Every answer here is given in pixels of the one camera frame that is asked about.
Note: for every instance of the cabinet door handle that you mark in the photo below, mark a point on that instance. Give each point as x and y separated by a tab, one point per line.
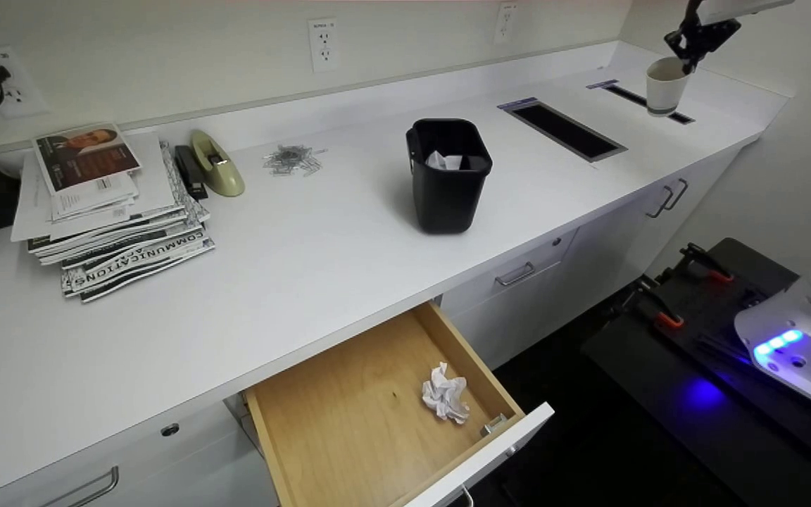
659	204
680	191

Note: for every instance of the near counter trash slot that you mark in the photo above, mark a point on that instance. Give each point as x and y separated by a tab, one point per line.
563	129

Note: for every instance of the left cabinet door handle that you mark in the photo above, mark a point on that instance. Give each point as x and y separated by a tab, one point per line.
659	204

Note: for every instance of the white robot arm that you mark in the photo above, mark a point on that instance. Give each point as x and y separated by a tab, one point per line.
737	10

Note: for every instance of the right wall power outlet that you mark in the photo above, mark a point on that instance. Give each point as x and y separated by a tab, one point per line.
504	18

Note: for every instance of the black landfill trash bin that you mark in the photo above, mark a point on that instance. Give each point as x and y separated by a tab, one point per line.
446	200

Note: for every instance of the middle wall power outlet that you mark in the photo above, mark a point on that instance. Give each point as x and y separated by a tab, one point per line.
325	42

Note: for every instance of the right cabinet door handle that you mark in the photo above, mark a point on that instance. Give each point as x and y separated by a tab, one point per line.
680	191

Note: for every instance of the crumpled paper in bin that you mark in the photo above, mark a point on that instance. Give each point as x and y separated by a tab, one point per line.
443	160

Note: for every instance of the closed drawer handle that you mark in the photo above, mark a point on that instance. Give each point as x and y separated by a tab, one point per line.
512	276

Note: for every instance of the crumpled paper in drawer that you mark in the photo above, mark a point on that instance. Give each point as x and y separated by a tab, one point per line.
443	394

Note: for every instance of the black optical breadboard table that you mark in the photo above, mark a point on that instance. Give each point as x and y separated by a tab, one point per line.
749	432

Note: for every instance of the red handled clamp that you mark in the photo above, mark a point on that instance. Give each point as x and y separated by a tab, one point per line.
664	317
695	259

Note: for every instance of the white paper cup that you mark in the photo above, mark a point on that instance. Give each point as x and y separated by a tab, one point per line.
664	84

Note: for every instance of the stack of magazines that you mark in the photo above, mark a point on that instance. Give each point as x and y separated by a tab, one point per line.
105	208

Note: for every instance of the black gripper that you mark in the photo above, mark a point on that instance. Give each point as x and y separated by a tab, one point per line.
695	38

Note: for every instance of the red handled clamp left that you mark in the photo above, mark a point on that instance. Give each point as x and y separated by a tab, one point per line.
664	317

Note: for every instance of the red handled clamp right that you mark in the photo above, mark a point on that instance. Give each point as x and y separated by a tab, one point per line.
695	259

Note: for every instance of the open wooden drawer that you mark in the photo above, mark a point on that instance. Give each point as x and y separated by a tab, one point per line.
347	427

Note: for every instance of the black stapler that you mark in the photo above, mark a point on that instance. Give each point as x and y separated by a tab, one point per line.
190	170

